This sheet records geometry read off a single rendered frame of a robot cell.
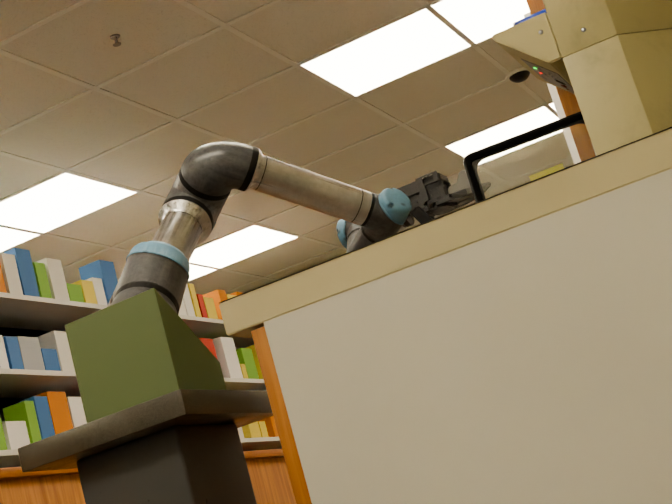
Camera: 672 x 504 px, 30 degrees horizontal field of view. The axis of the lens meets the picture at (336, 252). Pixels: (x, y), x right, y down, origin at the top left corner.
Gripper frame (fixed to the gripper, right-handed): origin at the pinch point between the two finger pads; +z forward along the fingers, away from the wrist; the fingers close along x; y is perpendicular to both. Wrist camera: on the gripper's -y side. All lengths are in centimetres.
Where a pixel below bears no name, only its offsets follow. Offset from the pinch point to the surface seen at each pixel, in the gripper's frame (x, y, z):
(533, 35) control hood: -31.9, 16.5, 25.8
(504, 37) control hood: -31.9, 18.5, 20.4
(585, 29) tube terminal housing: -32.0, 13.5, 35.4
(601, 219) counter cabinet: -136, -43, 44
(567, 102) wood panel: 5.1, 12.9, 21.9
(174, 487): -89, -50, -40
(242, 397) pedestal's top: -77, -38, -31
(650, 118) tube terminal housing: -31, -7, 41
